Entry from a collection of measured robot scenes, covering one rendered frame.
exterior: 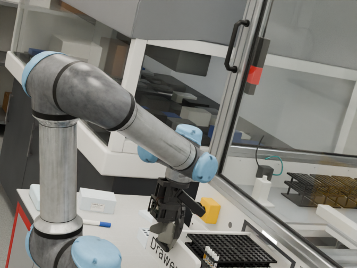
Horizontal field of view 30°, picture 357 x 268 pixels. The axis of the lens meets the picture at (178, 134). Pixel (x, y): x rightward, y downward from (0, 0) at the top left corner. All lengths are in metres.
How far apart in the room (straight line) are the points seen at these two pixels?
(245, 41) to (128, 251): 0.81
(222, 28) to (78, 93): 1.42
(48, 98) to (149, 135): 0.24
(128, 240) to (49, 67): 0.96
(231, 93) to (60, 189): 0.98
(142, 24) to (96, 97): 1.22
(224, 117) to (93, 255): 1.01
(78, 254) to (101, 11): 1.55
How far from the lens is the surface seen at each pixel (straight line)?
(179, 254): 1.90
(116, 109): 1.38
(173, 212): 1.86
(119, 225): 2.36
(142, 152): 1.72
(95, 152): 2.74
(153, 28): 2.58
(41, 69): 1.45
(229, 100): 2.35
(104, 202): 2.42
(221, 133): 2.38
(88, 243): 1.55
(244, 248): 2.07
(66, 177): 1.53
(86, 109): 1.37
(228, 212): 2.30
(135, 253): 2.18
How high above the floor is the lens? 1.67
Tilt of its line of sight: 14 degrees down
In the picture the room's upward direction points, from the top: 14 degrees clockwise
